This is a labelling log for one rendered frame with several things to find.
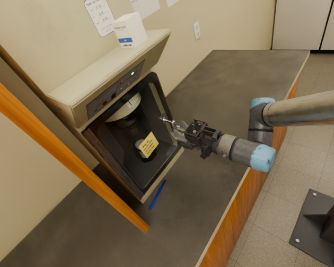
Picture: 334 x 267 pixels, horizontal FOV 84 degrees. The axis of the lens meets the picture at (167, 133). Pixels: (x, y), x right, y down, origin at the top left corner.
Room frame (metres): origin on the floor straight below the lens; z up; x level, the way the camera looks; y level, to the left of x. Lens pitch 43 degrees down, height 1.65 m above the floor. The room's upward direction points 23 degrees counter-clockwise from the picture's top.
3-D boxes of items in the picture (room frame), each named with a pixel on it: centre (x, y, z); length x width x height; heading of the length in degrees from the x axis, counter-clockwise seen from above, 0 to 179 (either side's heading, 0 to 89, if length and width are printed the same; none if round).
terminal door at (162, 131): (0.51, 0.08, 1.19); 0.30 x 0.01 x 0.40; 126
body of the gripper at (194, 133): (0.42, -0.11, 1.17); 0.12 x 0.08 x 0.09; 36
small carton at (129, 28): (0.51, -0.01, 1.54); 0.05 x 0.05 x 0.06; 40
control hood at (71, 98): (0.47, 0.05, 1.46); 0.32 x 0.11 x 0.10; 126
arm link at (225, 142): (0.36, -0.16, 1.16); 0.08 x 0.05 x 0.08; 126
